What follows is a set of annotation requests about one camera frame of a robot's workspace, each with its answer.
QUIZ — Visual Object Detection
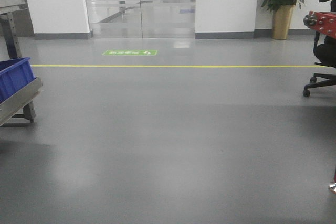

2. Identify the steel shelf rack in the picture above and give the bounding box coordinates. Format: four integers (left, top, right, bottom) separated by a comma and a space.
1, 0, 43, 125

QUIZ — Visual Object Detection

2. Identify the red metal device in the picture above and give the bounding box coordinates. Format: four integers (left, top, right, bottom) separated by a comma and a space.
303, 11, 335, 38

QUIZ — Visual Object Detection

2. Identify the blue bin on rack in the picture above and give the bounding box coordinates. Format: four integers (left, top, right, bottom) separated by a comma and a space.
1, 57, 35, 103

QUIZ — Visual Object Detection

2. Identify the black office chair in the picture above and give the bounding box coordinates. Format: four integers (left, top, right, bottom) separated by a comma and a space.
302, 31, 336, 98

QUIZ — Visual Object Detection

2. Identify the gold plant pot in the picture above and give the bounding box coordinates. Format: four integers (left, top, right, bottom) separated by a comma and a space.
271, 5, 295, 40

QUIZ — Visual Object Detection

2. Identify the glass door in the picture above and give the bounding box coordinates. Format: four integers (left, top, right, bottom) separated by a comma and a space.
86, 0, 196, 38

